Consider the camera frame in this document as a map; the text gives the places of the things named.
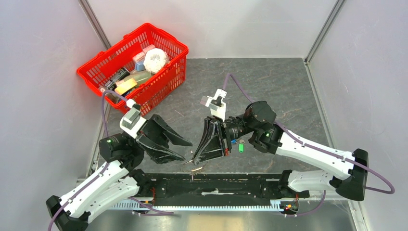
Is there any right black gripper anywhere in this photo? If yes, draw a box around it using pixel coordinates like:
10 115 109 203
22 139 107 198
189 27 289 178
191 114 255 164

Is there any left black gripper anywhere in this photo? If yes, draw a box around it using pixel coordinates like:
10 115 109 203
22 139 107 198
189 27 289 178
124 113 194 163

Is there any keyring with key bunch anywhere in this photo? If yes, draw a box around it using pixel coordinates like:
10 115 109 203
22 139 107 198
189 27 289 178
180 159 207 181

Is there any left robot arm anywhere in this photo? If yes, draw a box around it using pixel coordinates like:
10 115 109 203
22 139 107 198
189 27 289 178
46 113 192 231

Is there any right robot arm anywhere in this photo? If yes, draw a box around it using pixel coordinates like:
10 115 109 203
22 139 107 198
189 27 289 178
193 101 368 201

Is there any green tag key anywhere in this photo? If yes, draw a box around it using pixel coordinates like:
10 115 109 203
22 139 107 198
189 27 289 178
238 139 245 153

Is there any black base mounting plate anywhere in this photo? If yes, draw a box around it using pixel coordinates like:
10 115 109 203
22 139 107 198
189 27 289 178
135 173 311 207

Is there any yellow box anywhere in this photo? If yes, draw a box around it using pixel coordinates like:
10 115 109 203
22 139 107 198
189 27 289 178
114 78 138 97

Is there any green bottle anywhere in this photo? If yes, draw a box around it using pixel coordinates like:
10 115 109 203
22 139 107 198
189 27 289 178
123 70 152 85

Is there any blue small box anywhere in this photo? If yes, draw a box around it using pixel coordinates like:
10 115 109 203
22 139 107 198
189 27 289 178
134 61 145 72

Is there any white round package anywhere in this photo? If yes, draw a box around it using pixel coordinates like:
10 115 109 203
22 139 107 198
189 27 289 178
143 48 170 74

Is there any pink white box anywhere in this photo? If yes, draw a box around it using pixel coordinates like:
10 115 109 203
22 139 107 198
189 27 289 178
132 45 156 63

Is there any red plastic shopping basket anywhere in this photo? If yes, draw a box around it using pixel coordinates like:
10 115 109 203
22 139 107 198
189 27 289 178
77 23 189 115

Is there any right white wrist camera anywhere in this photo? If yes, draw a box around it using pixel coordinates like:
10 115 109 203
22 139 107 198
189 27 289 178
200 89 227 121

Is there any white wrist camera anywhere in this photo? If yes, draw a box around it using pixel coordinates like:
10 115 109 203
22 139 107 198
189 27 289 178
200 89 227 121
119 99 147 138

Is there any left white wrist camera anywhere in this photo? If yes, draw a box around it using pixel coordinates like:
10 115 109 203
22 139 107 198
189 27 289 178
119 99 147 138

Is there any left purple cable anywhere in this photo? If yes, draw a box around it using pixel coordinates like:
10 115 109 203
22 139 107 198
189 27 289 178
47 90 135 231

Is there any purple cable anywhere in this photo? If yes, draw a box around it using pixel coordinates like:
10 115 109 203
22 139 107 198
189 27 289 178
222 73 396 195
47 90 135 231

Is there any white slotted cable duct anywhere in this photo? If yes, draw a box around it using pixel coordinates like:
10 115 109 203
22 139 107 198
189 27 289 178
109 199 285 212

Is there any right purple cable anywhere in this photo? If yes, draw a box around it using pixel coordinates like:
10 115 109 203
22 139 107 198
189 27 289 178
222 73 396 195

